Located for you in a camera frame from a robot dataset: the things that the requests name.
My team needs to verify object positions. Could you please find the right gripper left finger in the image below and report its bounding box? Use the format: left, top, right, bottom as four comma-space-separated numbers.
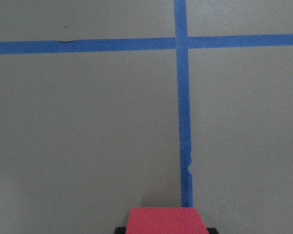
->
114, 226, 126, 234

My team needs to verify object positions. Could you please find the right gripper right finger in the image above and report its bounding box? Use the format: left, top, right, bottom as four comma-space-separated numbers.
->
207, 227, 219, 234

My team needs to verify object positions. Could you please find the red cube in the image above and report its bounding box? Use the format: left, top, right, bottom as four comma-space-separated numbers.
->
126, 207, 208, 234

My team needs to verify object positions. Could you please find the brown paper table mat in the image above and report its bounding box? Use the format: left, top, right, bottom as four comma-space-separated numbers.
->
0, 0, 293, 234

